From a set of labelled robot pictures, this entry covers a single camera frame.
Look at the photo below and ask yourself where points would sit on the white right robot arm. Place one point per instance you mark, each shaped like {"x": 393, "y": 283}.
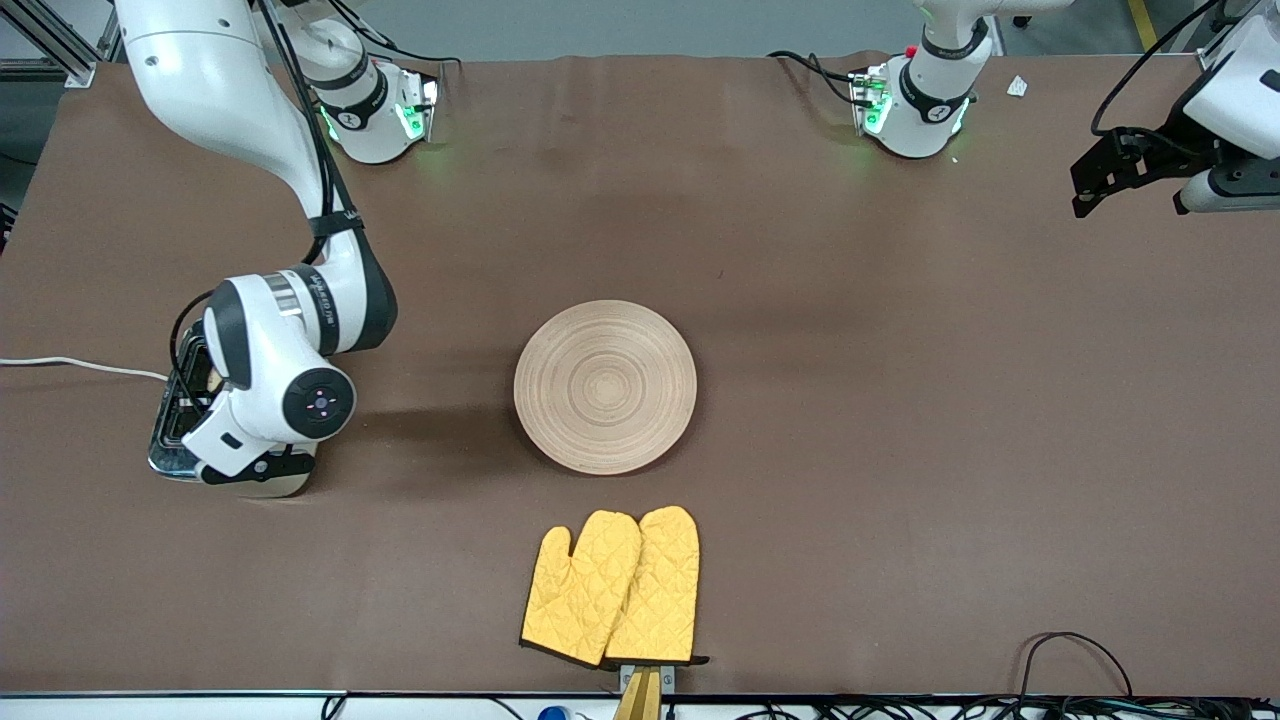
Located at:
{"x": 200, "y": 70}

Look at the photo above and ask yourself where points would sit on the yellow quilted oven mitt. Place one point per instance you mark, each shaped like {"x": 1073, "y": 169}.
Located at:
{"x": 585, "y": 590}
{"x": 665, "y": 590}

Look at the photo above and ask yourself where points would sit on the green lit base connector box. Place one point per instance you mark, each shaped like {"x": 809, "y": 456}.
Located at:
{"x": 420, "y": 110}
{"x": 868, "y": 100}

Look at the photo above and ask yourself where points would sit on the small blue object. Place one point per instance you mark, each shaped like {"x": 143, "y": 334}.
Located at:
{"x": 552, "y": 714}

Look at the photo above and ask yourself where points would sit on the large table cover mat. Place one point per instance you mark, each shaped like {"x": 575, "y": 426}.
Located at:
{"x": 800, "y": 300}

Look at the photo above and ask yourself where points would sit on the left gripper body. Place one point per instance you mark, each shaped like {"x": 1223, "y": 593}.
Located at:
{"x": 1166, "y": 160}

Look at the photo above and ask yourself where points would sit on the aluminium frame strut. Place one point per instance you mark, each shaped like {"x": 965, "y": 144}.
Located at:
{"x": 50, "y": 40}

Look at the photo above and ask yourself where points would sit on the small white paper scrap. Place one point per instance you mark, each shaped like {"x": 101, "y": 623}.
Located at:
{"x": 1017, "y": 86}

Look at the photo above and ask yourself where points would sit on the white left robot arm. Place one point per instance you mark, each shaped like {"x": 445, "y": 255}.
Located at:
{"x": 930, "y": 100}

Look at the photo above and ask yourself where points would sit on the cream and chrome toaster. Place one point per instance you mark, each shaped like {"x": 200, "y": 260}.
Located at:
{"x": 165, "y": 450}

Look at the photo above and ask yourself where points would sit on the round wooden plate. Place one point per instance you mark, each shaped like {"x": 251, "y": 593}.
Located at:
{"x": 605, "y": 385}

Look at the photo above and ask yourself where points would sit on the yellow table edge clamp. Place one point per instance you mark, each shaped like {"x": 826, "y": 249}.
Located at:
{"x": 640, "y": 700}

